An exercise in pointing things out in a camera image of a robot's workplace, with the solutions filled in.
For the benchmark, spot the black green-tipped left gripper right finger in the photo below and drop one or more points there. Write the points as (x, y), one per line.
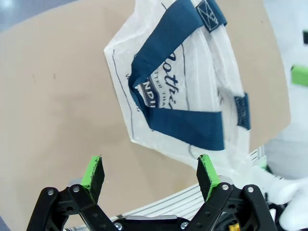
(207, 178)

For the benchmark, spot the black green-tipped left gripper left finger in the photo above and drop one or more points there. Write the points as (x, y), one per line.
(91, 178)

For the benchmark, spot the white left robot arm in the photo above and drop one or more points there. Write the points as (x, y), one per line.
(296, 199)

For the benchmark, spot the bright green block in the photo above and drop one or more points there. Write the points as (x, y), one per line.
(299, 74)

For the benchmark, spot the aluminium table frame rail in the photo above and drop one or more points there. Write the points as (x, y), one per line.
(168, 204)

